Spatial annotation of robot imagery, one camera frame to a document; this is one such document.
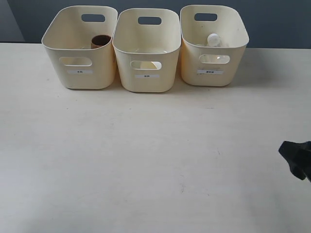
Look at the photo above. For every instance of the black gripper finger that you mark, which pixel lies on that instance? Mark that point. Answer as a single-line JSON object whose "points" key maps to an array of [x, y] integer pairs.
{"points": [[298, 157]]}

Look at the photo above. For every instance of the clear plastic bottle white cap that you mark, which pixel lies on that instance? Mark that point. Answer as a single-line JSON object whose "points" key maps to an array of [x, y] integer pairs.
{"points": [[214, 40]]}

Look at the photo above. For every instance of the white paper cup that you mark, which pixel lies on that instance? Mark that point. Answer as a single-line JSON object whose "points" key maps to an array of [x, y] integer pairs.
{"points": [[146, 65]]}

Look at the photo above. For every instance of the brown wooden cup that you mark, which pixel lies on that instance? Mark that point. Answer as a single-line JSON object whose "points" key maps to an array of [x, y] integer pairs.
{"points": [[99, 41]]}

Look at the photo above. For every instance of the right cream plastic bin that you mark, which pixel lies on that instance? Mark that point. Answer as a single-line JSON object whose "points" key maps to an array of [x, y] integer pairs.
{"points": [[197, 23]]}

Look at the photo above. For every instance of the cream plastic bin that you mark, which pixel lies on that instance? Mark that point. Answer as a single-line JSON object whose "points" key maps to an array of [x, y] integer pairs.
{"points": [[197, 23], [147, 34], [67, 42]]}

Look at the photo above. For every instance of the middle cream plastic bin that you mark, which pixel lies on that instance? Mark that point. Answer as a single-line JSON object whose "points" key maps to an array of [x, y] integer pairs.
{"points": [[147, 34]]}

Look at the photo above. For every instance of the left cream plastic bin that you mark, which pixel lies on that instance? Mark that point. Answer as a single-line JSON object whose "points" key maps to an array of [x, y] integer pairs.
{"points": [[67, 42]]}

